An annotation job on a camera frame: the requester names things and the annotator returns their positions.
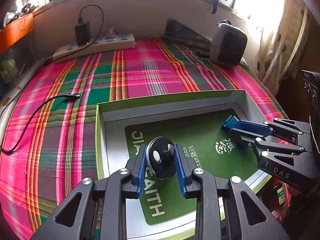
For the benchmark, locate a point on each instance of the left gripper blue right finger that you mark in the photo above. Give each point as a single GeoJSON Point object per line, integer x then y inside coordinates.
{"type": "Point", "coordinates": [196, 183]}

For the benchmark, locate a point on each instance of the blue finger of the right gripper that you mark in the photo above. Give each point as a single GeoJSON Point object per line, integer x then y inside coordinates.
{"type": "Point", "coordinates": [284, 129]}
{"type": "Point", "coordinates": [259, 144]}

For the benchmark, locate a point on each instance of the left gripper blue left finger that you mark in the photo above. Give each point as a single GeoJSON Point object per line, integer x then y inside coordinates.
{"type": "Point", "coordinates": [127, 183]}

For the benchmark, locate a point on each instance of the black round disc gadget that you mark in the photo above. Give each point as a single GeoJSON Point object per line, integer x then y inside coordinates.
{"type": "Point", "coordinates": [160, 157]}

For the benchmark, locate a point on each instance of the blue transparent plastic case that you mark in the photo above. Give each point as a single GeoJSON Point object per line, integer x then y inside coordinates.
{"type": "Point", "coordinates": [232, 122]}

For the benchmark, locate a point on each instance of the red cap spice bottle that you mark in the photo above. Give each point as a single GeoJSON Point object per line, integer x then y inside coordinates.
{"type": "Point", "coordinates": [273, 196]}

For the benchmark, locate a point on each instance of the green cardboard tray box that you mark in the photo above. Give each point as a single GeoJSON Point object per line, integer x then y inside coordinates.
{"type": "Point", "coordinates": [192, 120]}

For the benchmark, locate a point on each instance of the plaid pink green tablecloth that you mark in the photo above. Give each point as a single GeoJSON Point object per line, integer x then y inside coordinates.
{"type": "Point", "coordinates": [52, 127]}

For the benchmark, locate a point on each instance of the grey small fan heater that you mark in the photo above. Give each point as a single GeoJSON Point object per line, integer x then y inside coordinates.
{"type": "Point", "coordinates": [228, 45]}

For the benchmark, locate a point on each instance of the cream patterned curtain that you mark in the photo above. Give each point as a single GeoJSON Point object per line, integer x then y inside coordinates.
{"type": "Point", "coordinates": [285, 29]}

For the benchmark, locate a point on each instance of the black folded item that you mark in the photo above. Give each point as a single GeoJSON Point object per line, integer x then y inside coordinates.
{"type": "Point", "coordinates": [177, 32]}

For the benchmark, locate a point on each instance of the white power strip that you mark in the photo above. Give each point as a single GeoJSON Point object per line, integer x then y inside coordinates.
{"type": "Point", "coordinates": [102, 44]}

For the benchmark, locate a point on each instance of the black charger adapter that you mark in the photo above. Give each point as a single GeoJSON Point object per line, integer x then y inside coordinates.
{"type": "Point", "coordinates": [82, 33]}

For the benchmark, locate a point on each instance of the orange tray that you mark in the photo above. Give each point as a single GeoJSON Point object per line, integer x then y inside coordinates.
{"type": "Point", "coordinates": [14, 31]}

